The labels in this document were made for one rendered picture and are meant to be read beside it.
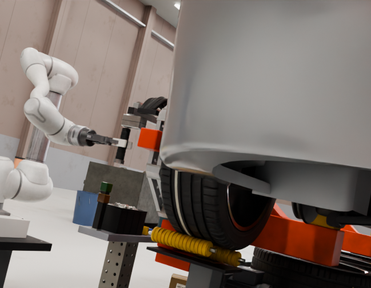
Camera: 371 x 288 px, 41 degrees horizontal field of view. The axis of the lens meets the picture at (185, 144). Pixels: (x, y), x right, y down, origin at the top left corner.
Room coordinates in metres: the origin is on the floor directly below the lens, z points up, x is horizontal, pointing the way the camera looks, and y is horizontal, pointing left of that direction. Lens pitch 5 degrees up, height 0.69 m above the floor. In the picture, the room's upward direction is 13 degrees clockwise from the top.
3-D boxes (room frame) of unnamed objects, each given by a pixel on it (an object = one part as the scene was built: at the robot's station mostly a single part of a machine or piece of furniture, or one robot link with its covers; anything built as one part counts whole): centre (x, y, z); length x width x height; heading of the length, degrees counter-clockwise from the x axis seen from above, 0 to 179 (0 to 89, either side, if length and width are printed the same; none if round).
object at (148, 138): (1.79, 0.11, 0.85); 0.09 x 0.08 x 0.07; 150
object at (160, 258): (2.04, -0.07, 0.48); 0.16 x 0.12 x 0.17; 60
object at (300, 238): (2.36, -0.54, 0.69); 0.52 x 0.17 x 0.35; 60
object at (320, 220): (2.28, -0.69, 0.70); 0.14 x 0.14 x 0.05; 60
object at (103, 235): (2.37, 0.20, 0.44); 0.43 x 0.17 x 0.03; 150
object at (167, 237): (1.91, -0.07, 0.51); 0.29 x 0.06 x 0.06; 60
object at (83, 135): (2.12, 0.39, 0.83); 0.09 x 0.08 x 0.07; 60
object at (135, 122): (2.02, 0.22, 0.93); 0.09 x 0.05 x 0.05; 60
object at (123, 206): (2.34, 0.21, 0.51); 0.20 x 0.14 x 0.13; 148
